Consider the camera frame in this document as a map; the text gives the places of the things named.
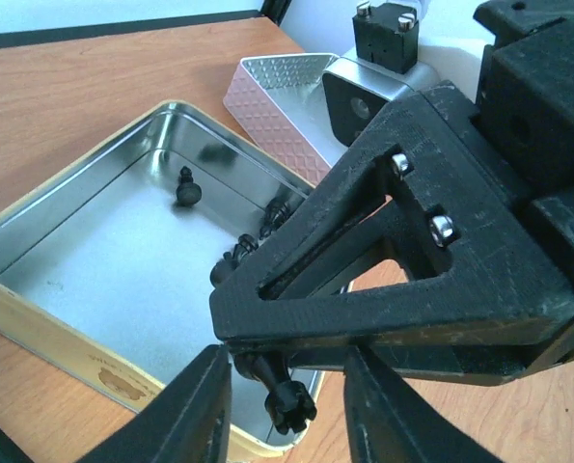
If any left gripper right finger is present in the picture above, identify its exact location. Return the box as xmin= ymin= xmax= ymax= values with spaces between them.
xmin=343 ymin=346 xmax=500 ymax=462

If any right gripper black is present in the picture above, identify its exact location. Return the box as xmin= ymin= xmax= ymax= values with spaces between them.
xmin=425 ymin=0 xmax=574 ymax=382

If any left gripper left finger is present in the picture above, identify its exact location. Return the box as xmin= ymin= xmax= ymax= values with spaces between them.
xmin=100 ymin=345 xmax=232 ymax=462

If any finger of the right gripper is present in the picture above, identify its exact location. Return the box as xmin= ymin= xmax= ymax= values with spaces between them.
xmin=210 ymin=94 xmax=574 ymax=347
xmin=286 ymin=345 xmax=526 ymax=386

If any black queen piece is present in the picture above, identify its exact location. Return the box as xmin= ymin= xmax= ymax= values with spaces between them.
xmin=233 ymin=351 xmax=317 ymax=435

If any yellow metal tin box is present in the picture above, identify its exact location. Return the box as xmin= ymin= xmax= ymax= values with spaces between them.
xmin=0 ymin=99 xmax=355 ymax=457

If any black pawn in tin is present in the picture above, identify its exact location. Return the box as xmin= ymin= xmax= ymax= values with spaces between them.
xmin=176 ymin=166 xmax=203 ymax=207

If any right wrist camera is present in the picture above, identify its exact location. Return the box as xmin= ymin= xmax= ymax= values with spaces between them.
xmin=321 ymin=1 xmax=440 ymax=146

